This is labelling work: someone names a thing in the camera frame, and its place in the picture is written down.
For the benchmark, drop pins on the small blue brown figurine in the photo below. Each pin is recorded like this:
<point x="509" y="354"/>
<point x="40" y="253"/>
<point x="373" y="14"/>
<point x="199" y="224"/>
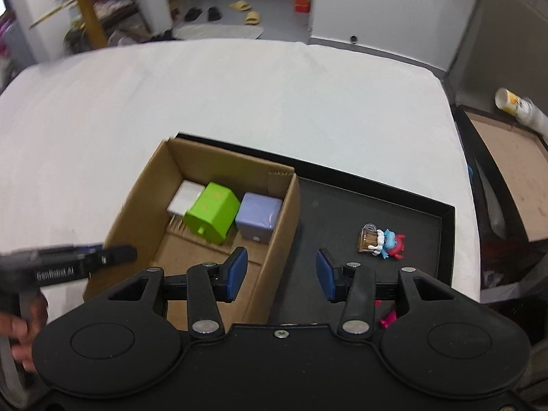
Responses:
<point x="385" y="244"/>

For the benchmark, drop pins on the black tray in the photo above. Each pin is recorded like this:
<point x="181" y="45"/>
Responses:
<point x="334" y="218"/>

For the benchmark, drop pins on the grey leaning board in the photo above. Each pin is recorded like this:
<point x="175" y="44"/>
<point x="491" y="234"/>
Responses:
<point x="496" y="38"/>

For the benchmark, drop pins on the black framed brown board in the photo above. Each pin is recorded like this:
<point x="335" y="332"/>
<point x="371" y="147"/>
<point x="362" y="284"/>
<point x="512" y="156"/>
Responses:
<point x="513" y="167"/>

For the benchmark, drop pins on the pale floor mat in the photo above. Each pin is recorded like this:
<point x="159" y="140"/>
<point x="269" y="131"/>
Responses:
<point x="218" y="31"/>

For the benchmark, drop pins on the brown cardboard box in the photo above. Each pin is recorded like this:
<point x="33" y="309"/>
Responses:
<point x="141" y="205"/>

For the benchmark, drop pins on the person's left hand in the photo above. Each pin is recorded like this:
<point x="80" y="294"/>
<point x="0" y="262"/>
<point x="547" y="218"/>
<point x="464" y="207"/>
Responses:
<point x="19" y="329"/>

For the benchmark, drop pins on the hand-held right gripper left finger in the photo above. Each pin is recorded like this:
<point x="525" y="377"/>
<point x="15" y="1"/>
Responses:
<point x="235" y="275"/>

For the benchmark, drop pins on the green house toy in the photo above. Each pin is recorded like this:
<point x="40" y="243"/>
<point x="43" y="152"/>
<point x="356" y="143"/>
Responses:
<point x="209" y="214"/>

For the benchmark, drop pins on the black slipper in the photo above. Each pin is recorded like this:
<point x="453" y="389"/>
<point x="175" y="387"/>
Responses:
<point x="215" y="13"/>
<point x="193" y="14"/>

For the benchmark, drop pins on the white cube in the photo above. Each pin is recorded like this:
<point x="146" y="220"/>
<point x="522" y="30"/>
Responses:
<point x="182" y="199"/>

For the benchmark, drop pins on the pink doll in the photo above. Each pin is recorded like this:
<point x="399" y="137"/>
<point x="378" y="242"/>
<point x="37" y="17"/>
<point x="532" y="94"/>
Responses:
<point x="388" y="320"/>

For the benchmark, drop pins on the yellow table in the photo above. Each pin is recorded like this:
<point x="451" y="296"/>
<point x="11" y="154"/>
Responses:
<point x="92" y="17"/>

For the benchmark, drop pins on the lavender cube toy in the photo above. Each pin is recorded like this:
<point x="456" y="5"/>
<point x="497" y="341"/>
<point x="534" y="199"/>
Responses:
<point x="257" y="216"/>

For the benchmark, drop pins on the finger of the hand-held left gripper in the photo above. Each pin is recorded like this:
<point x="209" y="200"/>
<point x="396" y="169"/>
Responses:
<point x="113" y="256"/>

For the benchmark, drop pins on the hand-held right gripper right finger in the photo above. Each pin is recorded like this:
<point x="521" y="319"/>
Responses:
<point x="326" y="275"/>

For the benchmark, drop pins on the yellow slipper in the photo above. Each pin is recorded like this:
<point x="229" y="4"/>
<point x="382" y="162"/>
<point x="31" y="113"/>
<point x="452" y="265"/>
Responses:
<point x="239" y="5"/>
<point x="252" y="18"/>

